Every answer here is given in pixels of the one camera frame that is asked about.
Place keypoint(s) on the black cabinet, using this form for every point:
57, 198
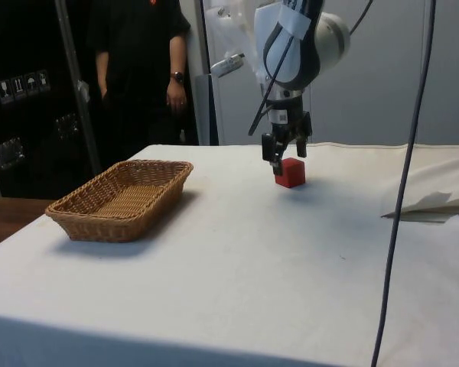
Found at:
27, 95

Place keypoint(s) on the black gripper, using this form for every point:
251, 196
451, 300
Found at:
287, 112

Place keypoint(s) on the red cube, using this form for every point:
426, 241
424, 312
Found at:
292, 174

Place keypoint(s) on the brown wicker basket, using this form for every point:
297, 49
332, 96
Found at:
111, 214

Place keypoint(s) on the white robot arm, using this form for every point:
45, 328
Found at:
329, 34

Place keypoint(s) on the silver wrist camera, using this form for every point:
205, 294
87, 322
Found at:
287, 93

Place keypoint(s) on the person in black clothes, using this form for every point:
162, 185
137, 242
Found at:
137, 57

